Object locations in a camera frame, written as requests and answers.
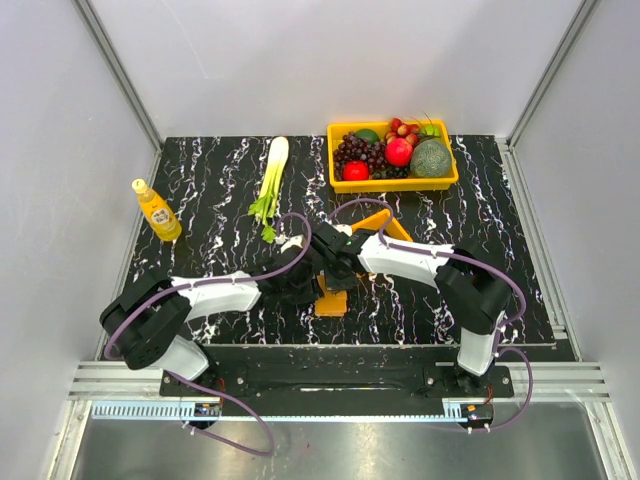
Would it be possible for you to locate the orange leather card holder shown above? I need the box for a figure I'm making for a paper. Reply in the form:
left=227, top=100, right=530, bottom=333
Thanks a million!
left=314, top=275, right=348, bottom=317

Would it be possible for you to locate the small yellow plastic bin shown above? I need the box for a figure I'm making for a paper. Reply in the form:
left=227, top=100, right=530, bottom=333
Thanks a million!
left=351, top=210, right=413, bottom=242

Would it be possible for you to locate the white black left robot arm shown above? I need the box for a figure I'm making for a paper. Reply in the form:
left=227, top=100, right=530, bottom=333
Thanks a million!
left=100, top=244, right=319, bottom=395

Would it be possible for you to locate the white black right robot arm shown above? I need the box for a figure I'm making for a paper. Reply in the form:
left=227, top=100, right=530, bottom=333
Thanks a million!
left=311, top=223, right=526, bottom=396

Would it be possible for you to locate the red apple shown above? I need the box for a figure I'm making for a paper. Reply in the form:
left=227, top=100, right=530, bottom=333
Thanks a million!
left=342, top=160, right=370, bottom=181

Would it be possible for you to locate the dark blueberry cluster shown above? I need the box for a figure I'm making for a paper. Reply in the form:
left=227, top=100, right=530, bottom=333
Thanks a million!
left=371, top=166, right=410, bottom=180

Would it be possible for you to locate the yellow fruit tray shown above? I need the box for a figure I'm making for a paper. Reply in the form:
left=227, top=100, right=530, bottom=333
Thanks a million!
left=327, top=118, right=459, bottom=194

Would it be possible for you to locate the purple grape bunch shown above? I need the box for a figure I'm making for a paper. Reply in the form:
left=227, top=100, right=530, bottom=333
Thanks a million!
left=333, top=132, right=388, bottom=176

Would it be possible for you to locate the green white celery stalk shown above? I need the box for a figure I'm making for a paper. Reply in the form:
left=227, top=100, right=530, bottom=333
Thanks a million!
left=248, top=136, right=289, bottom=244

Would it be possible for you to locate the red pomegranate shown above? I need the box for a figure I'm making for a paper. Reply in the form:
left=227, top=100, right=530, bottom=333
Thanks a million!
left=385, top=138, right=413, bottom=167

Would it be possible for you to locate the green lime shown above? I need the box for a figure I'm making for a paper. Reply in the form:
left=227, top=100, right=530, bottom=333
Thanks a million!
left=355, top=128, right=380, bottom=144

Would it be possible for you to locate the green netted melon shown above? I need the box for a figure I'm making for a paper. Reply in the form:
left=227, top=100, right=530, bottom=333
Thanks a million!
left=410, top=140, right=452, bottom=178

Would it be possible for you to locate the red cherry cluster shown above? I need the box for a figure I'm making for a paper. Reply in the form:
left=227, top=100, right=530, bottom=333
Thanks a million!
left=384, top=118, right=421, bottom=146

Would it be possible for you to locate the yellow juice bottle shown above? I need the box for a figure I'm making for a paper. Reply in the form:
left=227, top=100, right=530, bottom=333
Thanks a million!
left=132, top=179, right=182, bottom=242

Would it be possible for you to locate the green apple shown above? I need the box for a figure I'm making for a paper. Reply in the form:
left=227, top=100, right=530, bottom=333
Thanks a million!
left=417, top=124, right=441, bottom=141

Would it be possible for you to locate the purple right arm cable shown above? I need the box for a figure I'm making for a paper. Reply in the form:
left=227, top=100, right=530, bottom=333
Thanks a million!
left=325, top=198, right=535, bottom=434

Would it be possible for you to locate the aluminium rail frame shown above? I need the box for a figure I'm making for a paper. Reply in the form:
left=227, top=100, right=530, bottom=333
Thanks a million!
left=67, top=137, right=614, bottom=404

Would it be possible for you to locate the white cable duct strip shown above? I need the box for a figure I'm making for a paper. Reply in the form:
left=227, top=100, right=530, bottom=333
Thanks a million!
left=90, top=400, right=467, bottom=423

